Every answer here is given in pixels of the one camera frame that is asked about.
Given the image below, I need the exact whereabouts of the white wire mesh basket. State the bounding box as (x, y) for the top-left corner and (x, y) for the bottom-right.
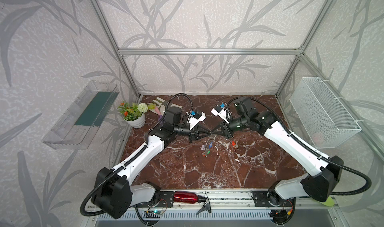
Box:
(290, 77), (362, 149)

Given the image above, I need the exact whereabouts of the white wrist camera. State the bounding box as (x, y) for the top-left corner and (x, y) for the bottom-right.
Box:
(211, 103), (230, 124)
(187, 111), (206, 131)

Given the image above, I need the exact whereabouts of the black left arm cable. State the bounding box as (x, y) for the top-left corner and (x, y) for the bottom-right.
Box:
(79, 93), (194, 217)

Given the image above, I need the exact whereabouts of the artificial green plant with flowers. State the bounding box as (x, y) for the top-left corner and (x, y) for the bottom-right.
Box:
(118, 103), (155, 121)

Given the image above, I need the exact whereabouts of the purple trowel pink handle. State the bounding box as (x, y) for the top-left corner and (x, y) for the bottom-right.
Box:
(155, 106), (163, 122)

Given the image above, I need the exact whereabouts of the clear plastic wall tray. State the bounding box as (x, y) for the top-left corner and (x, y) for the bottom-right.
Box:
(42, 81), (120, 150)

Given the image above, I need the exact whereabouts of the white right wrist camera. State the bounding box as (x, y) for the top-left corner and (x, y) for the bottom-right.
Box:
(211, 103), (230, 124)

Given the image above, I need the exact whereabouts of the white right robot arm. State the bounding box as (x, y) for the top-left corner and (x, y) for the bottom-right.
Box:
(211, 97), (344, 206)

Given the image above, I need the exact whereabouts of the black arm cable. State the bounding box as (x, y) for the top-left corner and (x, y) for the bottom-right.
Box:
(226, 96), (372, 197)
(79, 93), (194, 217)

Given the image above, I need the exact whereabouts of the white ribbed plant pot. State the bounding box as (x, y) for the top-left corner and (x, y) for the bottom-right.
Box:
(124, 114), (146, 129)

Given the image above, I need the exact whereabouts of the beige and grey garden glove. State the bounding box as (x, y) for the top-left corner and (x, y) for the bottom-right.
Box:
(148, 97), (168, 115)

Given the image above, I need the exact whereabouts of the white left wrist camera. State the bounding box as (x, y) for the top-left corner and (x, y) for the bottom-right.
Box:
(187, 111), (206, 131)

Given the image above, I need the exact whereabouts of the bunch of coloured keys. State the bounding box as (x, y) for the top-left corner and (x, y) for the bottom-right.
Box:
(201, 140), (214, 157)

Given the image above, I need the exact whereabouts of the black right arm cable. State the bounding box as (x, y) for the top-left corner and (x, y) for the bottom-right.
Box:
(226, 96), (372, 197)

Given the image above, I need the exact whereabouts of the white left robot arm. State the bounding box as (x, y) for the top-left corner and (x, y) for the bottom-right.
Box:
(81, 107), (210, 219)

